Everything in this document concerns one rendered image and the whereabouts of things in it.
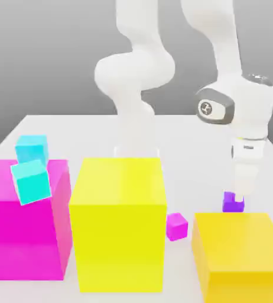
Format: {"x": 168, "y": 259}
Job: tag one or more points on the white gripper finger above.
{"x": 239, "y": 198}

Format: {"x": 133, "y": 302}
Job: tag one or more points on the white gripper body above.
{"x": 245, "y": 177}

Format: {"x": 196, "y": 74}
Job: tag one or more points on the small purple cube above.
{"x": 228, "y": 204}

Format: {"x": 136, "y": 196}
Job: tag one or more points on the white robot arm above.
{"x": 136, "y": 71}

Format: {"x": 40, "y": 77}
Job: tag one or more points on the small magenta cube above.
{"x": 176, "y": 227}

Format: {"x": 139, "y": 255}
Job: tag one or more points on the small turquoise cube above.
{"x": 31, "y": 183}

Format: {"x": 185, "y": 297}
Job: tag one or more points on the small cyan cube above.
{"x": 31, "y": 148}

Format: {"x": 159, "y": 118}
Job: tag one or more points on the large orange box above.
{"x": 242, "y": 255}

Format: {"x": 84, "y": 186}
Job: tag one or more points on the large yellow box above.
{"x": 117, "y": 225}

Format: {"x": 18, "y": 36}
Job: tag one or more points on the large magenta box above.
{"x": 20, "y": 236}

